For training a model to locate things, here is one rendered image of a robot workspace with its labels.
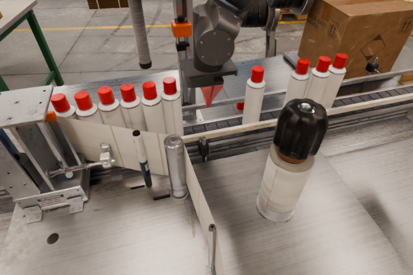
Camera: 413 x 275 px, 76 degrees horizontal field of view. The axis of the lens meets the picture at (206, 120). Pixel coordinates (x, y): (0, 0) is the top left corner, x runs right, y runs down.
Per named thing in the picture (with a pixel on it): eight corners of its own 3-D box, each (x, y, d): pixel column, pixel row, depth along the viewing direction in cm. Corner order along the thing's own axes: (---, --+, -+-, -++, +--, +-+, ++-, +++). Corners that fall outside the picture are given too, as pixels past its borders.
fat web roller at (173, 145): (171, 203, 63) (163, 151, 51) (168, 187, 67) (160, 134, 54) (190, 198, 64) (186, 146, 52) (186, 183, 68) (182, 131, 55)
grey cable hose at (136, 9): (139, 70, 71) (123, -14, 57) (139, 64, 74) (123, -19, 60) (153, 69, 72) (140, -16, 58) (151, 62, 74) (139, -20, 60)
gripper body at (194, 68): (238, 78, 51) (242, 42, 46) (186, 85, 49) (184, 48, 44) (227, 62, 56) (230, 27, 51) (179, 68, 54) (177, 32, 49)
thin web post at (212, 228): (207, 278, 51) (208, 234, 39) (204, 267, 53) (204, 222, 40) (217, 275, 52) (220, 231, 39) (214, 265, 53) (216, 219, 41)
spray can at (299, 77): (285, 123, 85) (300, 66, 71) (278, 112, 88) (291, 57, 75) (299, 120, 86) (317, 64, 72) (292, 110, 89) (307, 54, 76)
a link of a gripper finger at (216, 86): (222, 113, 56) (225, 75, 50) (189, 119, 54) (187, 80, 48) (213, 95, 61) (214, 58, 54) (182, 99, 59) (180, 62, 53)
